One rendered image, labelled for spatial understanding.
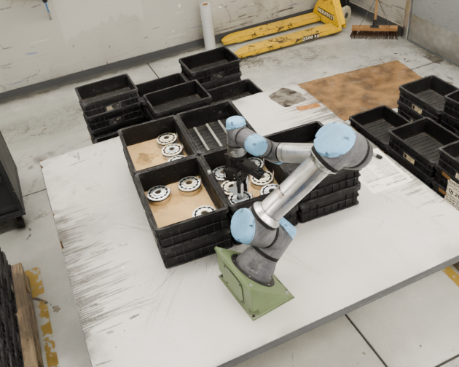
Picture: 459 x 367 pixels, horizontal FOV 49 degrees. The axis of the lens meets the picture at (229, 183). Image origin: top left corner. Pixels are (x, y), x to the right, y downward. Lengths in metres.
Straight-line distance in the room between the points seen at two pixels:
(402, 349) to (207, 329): 1.15
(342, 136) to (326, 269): 0.66
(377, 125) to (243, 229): 2.11
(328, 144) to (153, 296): 0.91
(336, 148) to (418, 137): 1.83
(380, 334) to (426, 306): 0.31
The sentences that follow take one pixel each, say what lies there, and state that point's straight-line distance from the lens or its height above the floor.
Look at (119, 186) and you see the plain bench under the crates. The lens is 2.58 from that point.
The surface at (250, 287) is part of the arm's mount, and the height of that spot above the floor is 0.87.
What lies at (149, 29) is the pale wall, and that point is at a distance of 5.40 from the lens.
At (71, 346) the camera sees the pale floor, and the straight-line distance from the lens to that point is 2.90.
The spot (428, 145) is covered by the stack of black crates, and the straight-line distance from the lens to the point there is 3.30.
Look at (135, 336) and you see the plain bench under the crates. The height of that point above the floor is 0.70.
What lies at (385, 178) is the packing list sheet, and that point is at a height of 0.70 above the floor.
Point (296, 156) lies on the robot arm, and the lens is 1.86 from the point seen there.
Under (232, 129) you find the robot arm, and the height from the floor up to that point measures 1.20.
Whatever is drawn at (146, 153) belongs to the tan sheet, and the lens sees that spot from 2.53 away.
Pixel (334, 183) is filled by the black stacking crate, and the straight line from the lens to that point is 2.16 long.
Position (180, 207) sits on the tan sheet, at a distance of 2.16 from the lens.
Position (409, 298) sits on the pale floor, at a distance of 2.90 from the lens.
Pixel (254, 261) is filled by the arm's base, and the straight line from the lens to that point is 1.85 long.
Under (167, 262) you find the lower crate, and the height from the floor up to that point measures 0.74.
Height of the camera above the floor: 2.23
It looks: 39 degrees down
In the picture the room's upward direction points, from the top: 7 degrees counter-clockwise
